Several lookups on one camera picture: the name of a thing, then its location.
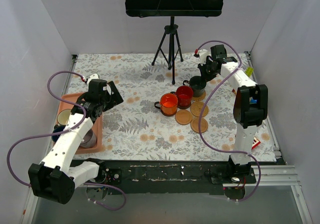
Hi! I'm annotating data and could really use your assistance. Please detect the cream white cup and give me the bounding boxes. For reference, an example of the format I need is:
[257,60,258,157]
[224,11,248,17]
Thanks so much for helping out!
[57,109,71,126]

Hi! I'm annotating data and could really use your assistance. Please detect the woven rattan coaster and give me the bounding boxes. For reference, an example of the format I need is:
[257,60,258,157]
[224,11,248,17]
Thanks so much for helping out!
[190,101,209,117]
[192,91,206,102]

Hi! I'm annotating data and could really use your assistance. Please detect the pink plastic tray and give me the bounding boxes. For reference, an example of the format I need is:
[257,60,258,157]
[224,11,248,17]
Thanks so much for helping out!
[58,92,103,155]

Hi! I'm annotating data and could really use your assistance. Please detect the dark blue cup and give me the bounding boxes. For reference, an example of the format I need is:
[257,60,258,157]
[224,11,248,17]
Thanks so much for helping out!
[51,125,65,143]

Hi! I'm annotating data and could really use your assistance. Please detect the blue green purple block toy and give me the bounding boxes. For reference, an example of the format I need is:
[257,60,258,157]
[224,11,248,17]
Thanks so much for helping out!
[249,97,258,104]

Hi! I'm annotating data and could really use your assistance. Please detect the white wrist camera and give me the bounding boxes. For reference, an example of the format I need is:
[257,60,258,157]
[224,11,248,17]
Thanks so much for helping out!
[194,49,210,64]
[81,73,100,85]

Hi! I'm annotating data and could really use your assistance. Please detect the lilac purple cup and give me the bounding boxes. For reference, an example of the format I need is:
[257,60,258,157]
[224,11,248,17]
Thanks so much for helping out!
[80,129,97,149]

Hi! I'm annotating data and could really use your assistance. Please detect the red cup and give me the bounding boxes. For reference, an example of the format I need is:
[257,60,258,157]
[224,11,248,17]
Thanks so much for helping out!
[170,85,194,110]

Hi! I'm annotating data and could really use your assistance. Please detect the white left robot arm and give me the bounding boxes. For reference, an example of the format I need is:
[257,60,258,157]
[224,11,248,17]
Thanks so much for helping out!
[28,78,124,204]

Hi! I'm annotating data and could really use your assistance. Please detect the orange cup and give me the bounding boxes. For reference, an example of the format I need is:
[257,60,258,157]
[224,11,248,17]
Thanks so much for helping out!
[154,93,178,117]

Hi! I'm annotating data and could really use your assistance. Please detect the floral patterned table mat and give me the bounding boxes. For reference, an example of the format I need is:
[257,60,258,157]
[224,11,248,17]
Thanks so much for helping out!
[48,53,278,162]

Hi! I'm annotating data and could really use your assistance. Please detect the light wooden coaster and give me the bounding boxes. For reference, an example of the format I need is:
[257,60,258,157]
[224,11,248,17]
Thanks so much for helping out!
[175,109,193,125]
[190,117,209,133]

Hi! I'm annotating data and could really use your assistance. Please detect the toy car with yellow block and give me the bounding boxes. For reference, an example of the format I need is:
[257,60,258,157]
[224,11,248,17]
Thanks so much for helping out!
[232,67,254,95]

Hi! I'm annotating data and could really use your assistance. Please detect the red toy window block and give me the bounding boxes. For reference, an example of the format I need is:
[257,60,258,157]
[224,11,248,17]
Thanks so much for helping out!
[251,137,261,150]

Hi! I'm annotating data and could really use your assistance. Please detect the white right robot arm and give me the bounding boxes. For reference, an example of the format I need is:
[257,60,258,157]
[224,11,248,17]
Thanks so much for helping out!
[194,44,268,183]

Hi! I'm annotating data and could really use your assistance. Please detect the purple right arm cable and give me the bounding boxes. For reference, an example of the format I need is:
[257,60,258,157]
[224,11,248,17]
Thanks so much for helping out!
[194,40,262,202]

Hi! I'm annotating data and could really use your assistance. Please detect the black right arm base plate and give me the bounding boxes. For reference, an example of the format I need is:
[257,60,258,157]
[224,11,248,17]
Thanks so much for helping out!
[208,167,258,184]

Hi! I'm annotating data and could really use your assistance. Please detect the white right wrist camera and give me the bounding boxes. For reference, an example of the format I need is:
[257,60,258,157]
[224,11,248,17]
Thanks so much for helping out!
[194,49,210,64]

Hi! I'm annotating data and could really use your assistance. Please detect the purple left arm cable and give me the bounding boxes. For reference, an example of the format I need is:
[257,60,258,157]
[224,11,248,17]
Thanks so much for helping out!
[6,70,127,211]

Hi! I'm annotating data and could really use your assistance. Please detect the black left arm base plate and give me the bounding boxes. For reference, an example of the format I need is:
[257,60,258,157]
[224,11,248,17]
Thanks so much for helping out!
[102,168,123,186]

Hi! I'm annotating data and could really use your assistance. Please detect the dark green cup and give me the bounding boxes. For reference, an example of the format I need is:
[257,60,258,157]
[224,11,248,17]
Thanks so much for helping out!
[182,76,207,98]

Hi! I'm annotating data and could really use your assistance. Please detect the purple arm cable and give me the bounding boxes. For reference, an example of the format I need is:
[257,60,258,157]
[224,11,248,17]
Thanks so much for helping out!
[194,40,262,202]
[6,70,127,211]

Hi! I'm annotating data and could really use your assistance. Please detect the black music stand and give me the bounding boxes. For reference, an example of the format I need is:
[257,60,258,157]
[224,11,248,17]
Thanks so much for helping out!
[125,0,224,72]

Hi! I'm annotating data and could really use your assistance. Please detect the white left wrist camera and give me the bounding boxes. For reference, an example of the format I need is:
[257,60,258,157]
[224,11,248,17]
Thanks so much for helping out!
[81,73,100,85]

